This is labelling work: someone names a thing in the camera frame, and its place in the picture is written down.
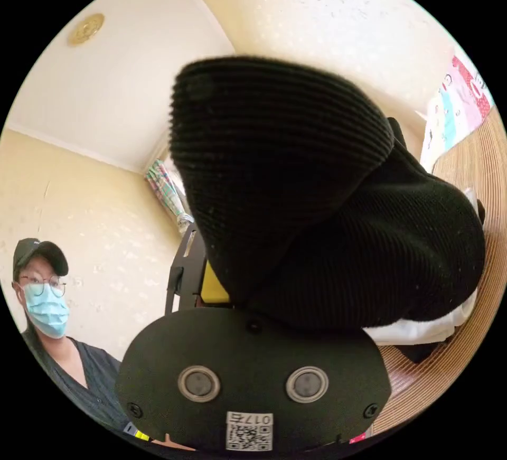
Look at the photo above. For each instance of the black ribbed sweater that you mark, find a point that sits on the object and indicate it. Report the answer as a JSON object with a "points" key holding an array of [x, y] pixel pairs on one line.
{"points": [[285, 175]]}

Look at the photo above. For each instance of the cartoon printed quilt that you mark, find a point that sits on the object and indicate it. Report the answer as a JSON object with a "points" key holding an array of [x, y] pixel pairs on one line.
{"points": [[455, 111]]}

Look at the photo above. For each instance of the round gold ceiling lamp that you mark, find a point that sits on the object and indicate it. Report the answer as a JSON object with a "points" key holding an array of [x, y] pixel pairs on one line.
{"points": [[85, 29]]}

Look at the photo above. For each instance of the person's body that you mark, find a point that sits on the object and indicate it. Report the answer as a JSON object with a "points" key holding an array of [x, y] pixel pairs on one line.
{"points": [[43, 309]]}

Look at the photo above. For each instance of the person's right hand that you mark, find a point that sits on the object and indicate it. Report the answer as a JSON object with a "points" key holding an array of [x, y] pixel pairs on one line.
{"points": [[174, 445]]}

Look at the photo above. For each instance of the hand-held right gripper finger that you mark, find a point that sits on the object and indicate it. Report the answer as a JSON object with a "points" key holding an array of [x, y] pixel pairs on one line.
{"points": [[214, 289]]}

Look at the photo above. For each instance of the plaid curtain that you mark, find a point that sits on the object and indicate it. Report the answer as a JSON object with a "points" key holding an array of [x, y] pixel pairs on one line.
{"points": [[166, 188]]}

